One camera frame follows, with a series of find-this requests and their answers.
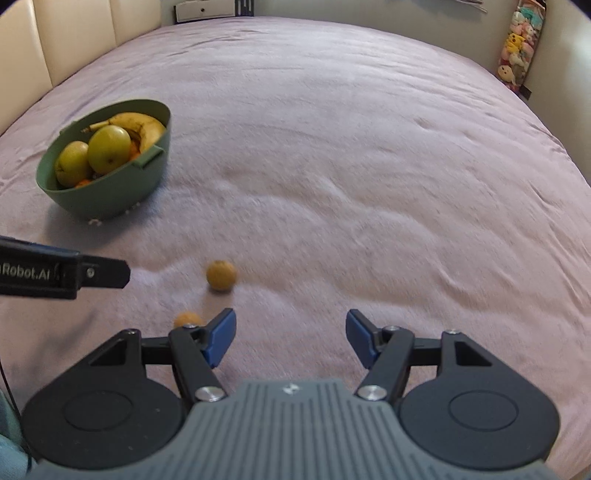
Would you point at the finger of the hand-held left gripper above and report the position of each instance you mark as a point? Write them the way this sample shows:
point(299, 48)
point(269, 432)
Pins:
point(104, 273)

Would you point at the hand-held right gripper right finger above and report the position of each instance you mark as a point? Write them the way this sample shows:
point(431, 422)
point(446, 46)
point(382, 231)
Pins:
point(362, 339)

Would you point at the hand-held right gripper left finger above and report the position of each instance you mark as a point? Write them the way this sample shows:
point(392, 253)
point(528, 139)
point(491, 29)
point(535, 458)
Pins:
point(221, 337)

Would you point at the small yellow-brown round fruit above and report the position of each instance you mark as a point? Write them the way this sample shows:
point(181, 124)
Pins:
point(188, 320)
point(221, 275)

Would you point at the green colander bowl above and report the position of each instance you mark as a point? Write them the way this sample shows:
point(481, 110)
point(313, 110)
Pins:
point(124, 189)

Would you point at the yellow-green pear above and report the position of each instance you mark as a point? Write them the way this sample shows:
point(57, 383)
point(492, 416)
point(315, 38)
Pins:
point(71, 164)

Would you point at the red-green apple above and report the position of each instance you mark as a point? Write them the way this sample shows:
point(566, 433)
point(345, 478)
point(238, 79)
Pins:
point(109, 148)

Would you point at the yellow banana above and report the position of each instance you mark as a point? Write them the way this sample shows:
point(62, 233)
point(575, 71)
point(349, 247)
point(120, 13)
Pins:
point(143, 127)

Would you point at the pink blanket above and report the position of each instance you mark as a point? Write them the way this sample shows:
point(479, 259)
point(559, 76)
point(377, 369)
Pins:
point(369, 184)

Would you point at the teal cloth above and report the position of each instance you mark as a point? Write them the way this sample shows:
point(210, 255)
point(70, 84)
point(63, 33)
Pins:
point(9, 452)

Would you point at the cream padded headboard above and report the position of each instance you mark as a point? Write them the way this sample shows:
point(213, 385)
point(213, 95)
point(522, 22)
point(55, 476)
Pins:
point(55, 41)

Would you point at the white drawer cabinet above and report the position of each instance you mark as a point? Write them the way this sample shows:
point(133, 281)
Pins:
point(203, 10)

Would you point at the black rack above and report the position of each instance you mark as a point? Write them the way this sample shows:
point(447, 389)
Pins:
point(244, 7)

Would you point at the hanging plush toys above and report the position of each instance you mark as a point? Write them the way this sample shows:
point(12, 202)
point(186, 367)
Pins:
point(519, 46)

